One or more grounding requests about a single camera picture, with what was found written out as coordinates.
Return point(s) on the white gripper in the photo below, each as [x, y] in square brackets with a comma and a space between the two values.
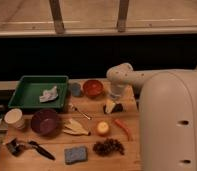
[116, 92]

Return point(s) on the black eraser block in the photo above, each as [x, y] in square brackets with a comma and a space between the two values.
[118, 108]

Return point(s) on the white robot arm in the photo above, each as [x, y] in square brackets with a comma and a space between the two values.
[168, 115]

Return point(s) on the red bowl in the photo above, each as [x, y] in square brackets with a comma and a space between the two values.
[92, 88]

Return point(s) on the purple bowl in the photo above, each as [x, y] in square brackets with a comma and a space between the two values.
[44, 121]

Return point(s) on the yellow round fruit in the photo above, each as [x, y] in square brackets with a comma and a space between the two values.
[102, 128]

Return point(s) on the blue cup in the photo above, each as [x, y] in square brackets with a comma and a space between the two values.
[75, 89]

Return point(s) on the metal fork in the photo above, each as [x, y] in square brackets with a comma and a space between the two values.
[80, 112]

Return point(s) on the dark grape bunch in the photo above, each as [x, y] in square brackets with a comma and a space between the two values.
[108, 146]

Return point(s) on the yellow banana peel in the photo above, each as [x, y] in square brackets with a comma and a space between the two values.
[73, 127]

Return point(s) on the blue sponge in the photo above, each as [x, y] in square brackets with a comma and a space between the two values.
[75, 154]

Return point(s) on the crumpled white cloth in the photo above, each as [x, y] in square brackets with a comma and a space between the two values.
[49, 95]

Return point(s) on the green plastic tray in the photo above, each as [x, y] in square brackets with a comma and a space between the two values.
[30, 88]

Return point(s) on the white paper cup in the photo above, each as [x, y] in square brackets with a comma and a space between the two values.
[14, 118]

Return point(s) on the black binder clip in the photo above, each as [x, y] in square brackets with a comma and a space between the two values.
[14, 147]

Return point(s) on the black handled tool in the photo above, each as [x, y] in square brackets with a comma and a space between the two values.
[41, 150]

